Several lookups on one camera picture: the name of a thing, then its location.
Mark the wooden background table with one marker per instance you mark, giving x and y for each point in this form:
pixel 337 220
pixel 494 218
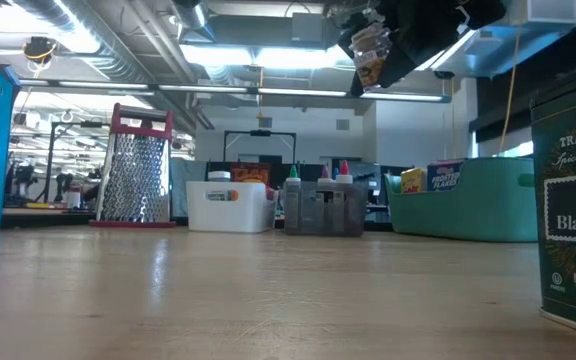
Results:
pixel 43 213

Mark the clear jar with orange label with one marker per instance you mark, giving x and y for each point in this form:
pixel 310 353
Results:
pixel 370 55

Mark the red metal box grater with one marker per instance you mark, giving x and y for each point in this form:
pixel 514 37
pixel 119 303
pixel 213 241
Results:
pixel 138 180

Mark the grey ceiling box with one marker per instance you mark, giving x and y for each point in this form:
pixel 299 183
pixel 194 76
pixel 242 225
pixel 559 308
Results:
pixel 308 27

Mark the grey translucent plastic bin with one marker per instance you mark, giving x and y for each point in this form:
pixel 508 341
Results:
pixel 318 220

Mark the blue-capped food colouring bottle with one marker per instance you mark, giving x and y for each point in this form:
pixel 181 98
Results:
pixel 335 173

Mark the white plastic bin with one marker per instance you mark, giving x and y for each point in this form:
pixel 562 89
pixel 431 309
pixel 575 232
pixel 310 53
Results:
pixel 228 215

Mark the green-capped food colouring bottle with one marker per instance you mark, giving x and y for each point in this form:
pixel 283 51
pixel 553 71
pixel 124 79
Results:
pixel 293 175

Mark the dark pepper tin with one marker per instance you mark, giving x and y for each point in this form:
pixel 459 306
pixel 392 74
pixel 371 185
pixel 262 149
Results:
pixel 575 210

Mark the white background cup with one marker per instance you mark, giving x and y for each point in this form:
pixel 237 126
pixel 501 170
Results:
pixel 73 198

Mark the green plastic bin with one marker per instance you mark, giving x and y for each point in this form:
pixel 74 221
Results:
pixel 468 210

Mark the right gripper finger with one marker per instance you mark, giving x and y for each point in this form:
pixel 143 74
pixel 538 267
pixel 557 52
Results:
pixel 352 32
pixel 413 50

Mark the purple-capped food colouring bottle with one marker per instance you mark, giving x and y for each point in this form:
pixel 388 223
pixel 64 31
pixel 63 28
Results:
pixel 325 174

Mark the Mini Wheats cereal box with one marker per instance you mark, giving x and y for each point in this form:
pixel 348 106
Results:
pixel 250 175

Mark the red-capped food colouring bottle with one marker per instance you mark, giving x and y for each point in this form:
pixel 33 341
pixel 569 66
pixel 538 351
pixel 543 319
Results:
pixel 344 170

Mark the blue Frosted Flakes box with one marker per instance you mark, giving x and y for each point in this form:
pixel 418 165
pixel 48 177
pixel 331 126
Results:
pixel 443 179

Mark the yellow Corn Pops box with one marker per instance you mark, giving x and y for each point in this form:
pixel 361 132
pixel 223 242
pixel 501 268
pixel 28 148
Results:
pixel 413 181

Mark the white-lid seasoning jar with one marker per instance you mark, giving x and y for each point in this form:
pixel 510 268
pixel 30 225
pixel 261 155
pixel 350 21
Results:
pixel 219 176

